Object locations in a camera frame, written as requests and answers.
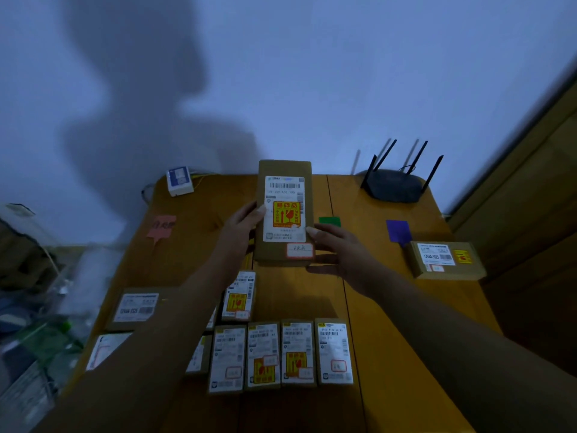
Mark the person's right hand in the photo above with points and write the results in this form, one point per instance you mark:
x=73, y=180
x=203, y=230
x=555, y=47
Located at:
x=356, y=266

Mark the small white blue device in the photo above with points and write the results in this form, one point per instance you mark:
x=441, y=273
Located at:
x=179, y=181

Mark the purple label tag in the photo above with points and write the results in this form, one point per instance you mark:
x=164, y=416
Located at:
x=399, y=232

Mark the wooden wardrobe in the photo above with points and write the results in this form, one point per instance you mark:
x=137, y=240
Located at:
x=532, y=198

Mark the wide box 12V4A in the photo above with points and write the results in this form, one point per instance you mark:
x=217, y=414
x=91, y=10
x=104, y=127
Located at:
x=135, y=306
x=446, y=270

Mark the clear plastic bag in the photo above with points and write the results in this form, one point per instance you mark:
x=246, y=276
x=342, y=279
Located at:
x=94, y=284

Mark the cluster of small paper boxes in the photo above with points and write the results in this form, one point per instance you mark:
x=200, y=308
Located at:
x=297, y=351

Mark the person's left forearm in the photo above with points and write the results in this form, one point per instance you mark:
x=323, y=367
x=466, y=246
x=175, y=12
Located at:
x=135, y=365

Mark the green packet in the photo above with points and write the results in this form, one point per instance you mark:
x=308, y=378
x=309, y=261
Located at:
x=49, y=342

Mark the person's right forearm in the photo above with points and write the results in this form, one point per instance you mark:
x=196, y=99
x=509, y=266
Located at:
x=451, y=351

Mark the brown cardboard carton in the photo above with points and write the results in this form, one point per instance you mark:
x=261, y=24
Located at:
x=22, y=257

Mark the blue cloth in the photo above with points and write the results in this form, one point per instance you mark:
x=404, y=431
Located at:
x=18, y=315

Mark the large brown cardboard box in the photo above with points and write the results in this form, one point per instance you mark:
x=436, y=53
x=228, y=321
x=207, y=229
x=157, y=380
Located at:
x=284, y=211

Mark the black router with antennas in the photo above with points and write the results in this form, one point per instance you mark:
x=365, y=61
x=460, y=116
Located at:
x=396, y=187

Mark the pink label tag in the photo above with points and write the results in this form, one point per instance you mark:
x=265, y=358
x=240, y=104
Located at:
x=161, y=227

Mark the green label tag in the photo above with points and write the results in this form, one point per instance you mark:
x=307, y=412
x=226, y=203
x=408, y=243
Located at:
x=330, y=221

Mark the person's left hand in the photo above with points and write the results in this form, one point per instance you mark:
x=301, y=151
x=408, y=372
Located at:
x=234, y=252

